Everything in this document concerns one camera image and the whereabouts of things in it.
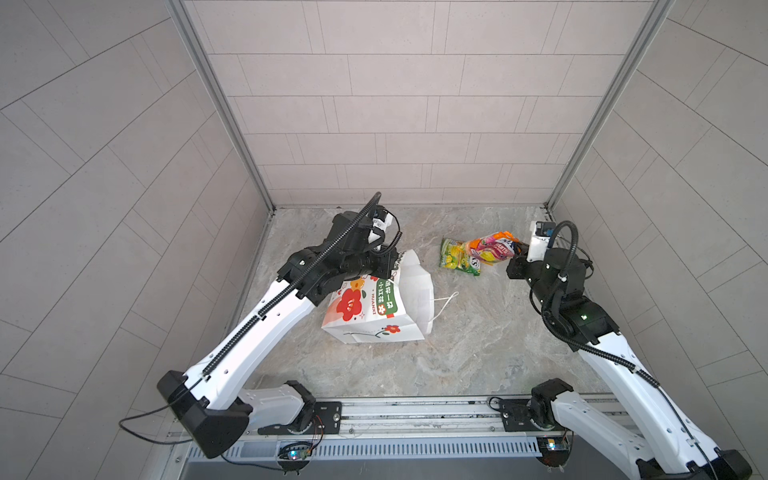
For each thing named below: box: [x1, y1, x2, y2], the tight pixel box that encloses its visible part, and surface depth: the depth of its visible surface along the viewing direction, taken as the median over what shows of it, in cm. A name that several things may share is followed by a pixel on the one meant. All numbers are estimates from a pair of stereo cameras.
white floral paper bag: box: [322, 249, 434, 344], surface depth 76 cm
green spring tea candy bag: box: [439, 238, 481, 277], surface depth 99 cm
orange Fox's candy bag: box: [469, 231, 520, 264], surface depth 74 cm
